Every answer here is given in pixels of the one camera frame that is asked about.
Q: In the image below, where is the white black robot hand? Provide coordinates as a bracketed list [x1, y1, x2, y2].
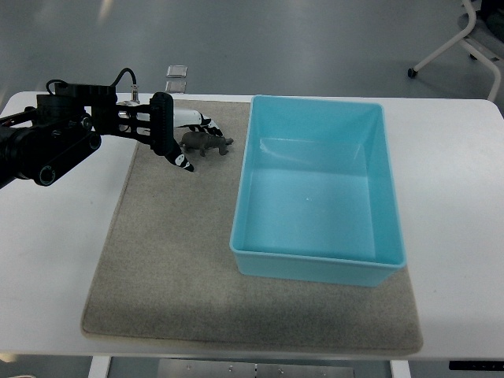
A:
[150, 92, 224, 172]

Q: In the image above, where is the brown toy hippo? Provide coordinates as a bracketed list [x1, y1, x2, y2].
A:
[179, 132, 234, 157]

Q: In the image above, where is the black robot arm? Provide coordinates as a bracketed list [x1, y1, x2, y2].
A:
[1, 80, 173, 187]

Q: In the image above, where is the blue plastic box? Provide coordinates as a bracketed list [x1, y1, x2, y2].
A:
[230, 95, 406, 287]

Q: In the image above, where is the lower clear floor plate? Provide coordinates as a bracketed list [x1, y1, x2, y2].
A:
[165, 80, 187, 94]

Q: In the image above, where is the grey felt mat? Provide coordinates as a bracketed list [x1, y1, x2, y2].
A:
[81, 100, 423, 356]

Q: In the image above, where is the white office chair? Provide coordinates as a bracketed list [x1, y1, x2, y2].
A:
[407, 1, 503, 102]

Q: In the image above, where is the black table control panel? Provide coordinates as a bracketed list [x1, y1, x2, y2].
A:
[449, 360, 504, 372]

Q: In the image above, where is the metal table base plate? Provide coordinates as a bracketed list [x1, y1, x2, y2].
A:
[157, 359, 355, 378]

